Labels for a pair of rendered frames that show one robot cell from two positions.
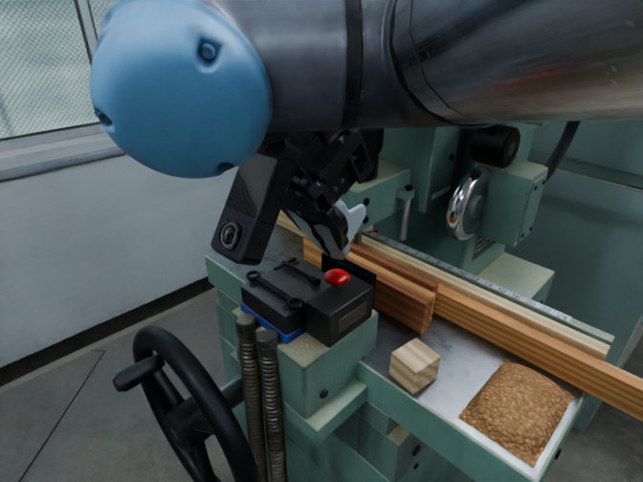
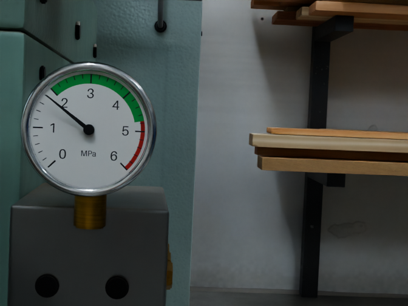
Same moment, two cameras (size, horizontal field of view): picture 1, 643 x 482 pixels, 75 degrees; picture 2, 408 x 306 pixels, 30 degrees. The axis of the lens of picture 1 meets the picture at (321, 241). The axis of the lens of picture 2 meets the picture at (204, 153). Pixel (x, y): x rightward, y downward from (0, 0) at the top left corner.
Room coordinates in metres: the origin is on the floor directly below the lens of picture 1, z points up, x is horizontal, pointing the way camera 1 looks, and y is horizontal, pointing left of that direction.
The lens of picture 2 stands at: (0.00, 0.15, 0.67)
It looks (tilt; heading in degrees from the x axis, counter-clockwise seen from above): 3 degrees down; 311
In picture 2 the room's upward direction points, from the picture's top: 2 degrees clockwise
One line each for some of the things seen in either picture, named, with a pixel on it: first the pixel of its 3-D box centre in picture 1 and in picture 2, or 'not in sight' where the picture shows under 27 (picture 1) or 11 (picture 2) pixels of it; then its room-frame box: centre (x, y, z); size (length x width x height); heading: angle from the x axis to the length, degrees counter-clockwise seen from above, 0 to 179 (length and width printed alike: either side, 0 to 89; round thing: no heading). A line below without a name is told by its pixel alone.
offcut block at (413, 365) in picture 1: (414, 365); not in sight; (0.37, -0.11, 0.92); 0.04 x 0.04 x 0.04; 36
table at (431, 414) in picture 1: (345, 331); not in sight; (0.49, -0.04, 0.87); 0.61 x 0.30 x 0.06; 45
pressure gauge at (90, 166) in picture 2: not in sight; (90, 147); (0.28, -0.10, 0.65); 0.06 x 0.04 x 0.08; 45
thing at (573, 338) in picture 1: (398, 268); not in sight; (0.58, -0.13, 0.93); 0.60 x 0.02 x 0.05; 45
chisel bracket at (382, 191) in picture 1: (368, 198); not in sight; (0.63, -0.08, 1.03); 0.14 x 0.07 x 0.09; 135
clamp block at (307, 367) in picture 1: (305, 337); not in sight; (0.43, 0.02, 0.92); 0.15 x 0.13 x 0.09; 45
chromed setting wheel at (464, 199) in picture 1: (470, 205); not in sight; (0.62, -0.24, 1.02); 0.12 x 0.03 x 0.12; 135
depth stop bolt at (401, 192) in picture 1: (403, 211); not in sight; (0.63, -0.14, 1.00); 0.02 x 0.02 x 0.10; 45
